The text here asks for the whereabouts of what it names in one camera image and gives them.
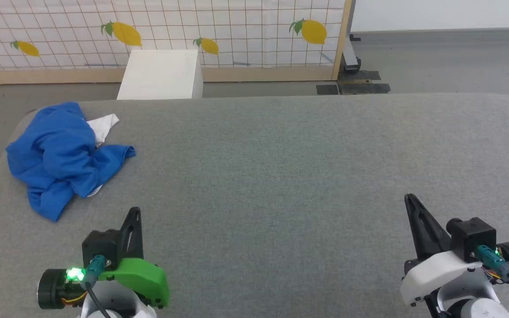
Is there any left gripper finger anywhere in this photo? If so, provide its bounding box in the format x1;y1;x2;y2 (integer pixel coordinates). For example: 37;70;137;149
120;207;144;261

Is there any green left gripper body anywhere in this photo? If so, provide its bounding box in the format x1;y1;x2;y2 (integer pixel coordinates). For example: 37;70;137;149
98;257;170;308

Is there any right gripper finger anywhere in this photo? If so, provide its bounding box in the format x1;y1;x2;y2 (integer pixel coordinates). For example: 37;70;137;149
404;193;452;261

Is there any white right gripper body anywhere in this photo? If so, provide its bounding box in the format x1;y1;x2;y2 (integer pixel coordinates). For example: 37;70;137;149
399;250;486;307

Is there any blue and white shirt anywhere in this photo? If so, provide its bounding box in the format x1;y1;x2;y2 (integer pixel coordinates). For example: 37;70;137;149
6;102;137;223

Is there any large black floor plate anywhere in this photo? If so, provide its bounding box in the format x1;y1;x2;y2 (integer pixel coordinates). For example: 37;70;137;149
338;82;391;95

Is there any white box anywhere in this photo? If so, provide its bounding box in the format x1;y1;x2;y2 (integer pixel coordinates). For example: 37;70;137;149
117;49;203;100

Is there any black plate under stand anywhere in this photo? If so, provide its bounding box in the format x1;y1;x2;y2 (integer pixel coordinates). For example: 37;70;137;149
338;70;381;82

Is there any grey metal stand bar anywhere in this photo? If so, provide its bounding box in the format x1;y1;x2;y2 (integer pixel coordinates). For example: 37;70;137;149
342;33;362;73

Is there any lemon print partition panel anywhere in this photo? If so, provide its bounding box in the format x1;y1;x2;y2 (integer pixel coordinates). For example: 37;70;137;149
0;0;353;84

